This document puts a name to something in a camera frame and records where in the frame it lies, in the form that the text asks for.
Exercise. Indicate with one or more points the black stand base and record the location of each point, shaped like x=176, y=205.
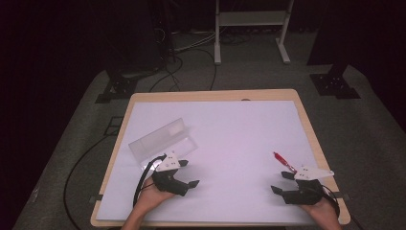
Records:
x=116, y=89
x=333, y=85

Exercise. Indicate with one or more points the person's left hand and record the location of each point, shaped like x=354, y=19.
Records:
x=150, y=196

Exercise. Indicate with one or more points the white paper sheet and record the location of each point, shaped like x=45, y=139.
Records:
x=230, y=137

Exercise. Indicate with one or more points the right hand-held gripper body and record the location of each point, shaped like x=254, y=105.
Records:
x=304, y=193

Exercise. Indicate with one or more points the white metal stand frame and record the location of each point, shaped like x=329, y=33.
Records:
x=250, y=18

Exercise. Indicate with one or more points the red pen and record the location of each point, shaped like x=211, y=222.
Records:
x=281, y=158

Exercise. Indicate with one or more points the clear plastic pencil case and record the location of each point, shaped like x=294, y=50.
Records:
x=159, y=140

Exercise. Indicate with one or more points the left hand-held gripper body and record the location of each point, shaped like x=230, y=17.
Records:
x=167, y=182

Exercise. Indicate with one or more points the person's right hand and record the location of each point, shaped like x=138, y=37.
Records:
x=322, y=209

